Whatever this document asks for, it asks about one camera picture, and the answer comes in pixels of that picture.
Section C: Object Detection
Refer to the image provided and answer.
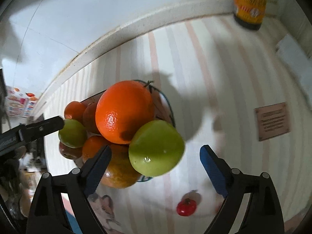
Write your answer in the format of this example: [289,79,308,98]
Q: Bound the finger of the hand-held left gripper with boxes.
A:
[18,116,64,142]

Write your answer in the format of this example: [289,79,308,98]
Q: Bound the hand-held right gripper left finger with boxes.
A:
[26,145,113,234]

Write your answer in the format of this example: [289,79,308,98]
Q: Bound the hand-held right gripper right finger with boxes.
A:
[199,144,285,234]

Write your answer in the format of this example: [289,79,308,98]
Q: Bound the red apple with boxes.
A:
[82,102,101,135]
[59,141,83,160]
[100,143,143,189]

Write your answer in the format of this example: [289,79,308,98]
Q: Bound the medium orange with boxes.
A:
[82,135,111,163]

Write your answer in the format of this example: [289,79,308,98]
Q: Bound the green apple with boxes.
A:
[128,120,185,177]
[58,119,88,149]

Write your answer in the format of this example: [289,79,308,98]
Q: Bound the small orange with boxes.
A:
[64,101,87,122]

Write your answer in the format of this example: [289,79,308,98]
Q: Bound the small red fruit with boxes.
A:
[176,199,197,216]

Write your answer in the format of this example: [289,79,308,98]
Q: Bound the large orange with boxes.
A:
[95,80,155,145]

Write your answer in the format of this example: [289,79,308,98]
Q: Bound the oval patterned ceramic plate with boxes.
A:
[73,79,176,183]

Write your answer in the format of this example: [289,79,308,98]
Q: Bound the brown rectangular card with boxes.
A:
[253,102,291,142]

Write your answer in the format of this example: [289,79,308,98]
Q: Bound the striped tablecloth with cat print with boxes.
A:
[29,12,312,234]

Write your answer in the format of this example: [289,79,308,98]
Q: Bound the white folded cloth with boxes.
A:
[275,33,312,66]

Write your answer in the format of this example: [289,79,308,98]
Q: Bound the dark soy sauce bottle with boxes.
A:
[232,0,269,31]

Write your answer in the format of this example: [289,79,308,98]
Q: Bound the colourful wall sticker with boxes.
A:
[6,86,39,119]

